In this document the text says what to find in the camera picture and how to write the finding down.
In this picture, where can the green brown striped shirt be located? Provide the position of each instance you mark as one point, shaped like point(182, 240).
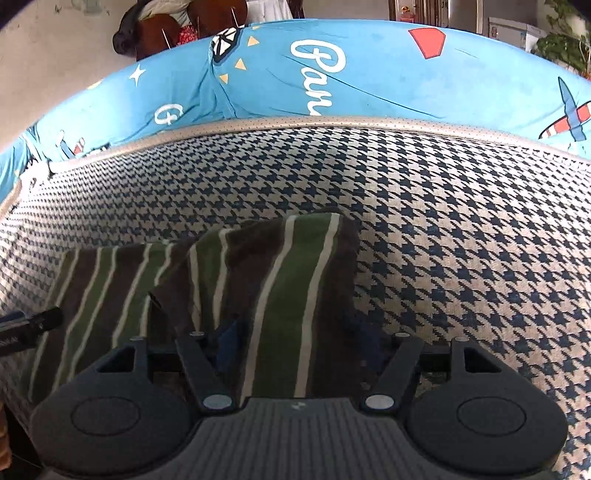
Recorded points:
point(286, 286)

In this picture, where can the white chest freezer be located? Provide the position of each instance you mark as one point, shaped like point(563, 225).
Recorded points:
point(512, 32)

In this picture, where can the wooden door frame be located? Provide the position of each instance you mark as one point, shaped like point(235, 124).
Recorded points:
point(392, 9)

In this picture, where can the brown wooden chair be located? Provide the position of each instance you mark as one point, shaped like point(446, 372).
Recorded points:
point(157, 39)
point(217, 16)

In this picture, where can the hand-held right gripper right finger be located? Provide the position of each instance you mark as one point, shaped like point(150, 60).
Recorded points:
point(399, 357)

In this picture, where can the blue printed bed sheet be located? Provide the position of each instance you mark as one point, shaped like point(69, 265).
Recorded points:
point(369, 78)

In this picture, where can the houndstooth mattress cover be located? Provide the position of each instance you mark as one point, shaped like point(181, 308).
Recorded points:
point(461, 230)

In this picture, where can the large potted plant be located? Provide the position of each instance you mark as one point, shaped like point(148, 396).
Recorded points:
point(565, 44)

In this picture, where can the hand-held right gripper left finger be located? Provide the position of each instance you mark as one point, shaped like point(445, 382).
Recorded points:
point(231, 341)

